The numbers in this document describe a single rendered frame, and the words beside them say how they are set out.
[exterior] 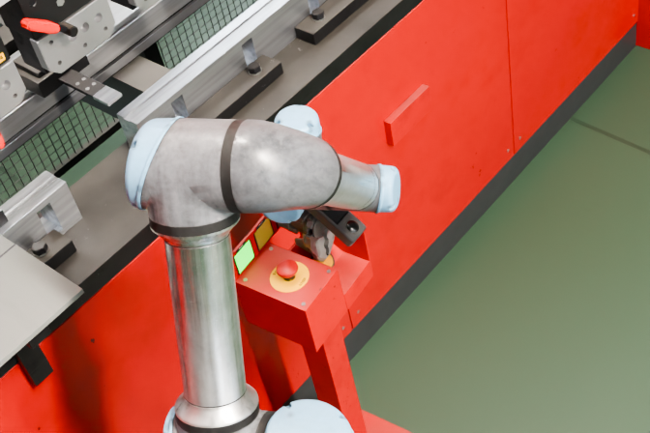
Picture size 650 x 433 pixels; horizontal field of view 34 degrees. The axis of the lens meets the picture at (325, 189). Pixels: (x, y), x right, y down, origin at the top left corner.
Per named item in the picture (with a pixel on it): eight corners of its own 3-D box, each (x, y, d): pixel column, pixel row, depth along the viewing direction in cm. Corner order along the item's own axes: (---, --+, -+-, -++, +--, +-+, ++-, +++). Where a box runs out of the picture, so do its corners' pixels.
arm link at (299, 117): (265, 133, 171) (278, 98, 177) (274, 180, 179) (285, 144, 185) (313, 138, 169) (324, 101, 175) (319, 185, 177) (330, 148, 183)
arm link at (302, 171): (322, 115, 123) (403, 155, 170) (233, 113, 126) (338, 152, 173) (316, 216, 122) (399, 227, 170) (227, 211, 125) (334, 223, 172)
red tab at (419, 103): (394, 146, 244) (390, 124, 239) (387, 143, 245) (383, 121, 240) (432, 108, 251) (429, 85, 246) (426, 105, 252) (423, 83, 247)
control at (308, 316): (316, 352, 193) (299, 289, 180) (247, 321, 200) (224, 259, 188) (373, 275, 203) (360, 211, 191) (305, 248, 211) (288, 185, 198)
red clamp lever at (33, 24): (30, 20, 164) (79, 27, 172) (14, 13, 166) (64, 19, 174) (28, 32, 164) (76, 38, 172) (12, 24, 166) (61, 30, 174)
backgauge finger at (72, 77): (94, 125, 197) (85, 104, 194) (11, 81, 211) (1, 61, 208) (140, 88, 203) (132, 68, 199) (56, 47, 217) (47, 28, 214)
